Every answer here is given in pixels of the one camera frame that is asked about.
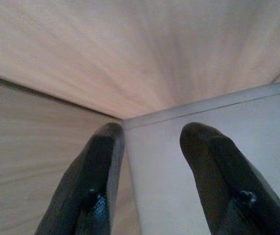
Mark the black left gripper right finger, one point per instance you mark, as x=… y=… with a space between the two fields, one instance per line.
x=223 y=183

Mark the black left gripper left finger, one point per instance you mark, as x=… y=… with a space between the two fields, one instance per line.
x=91 y=176

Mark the wood sink cabinet panel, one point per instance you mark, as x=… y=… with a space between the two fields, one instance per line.
x=130 y=49

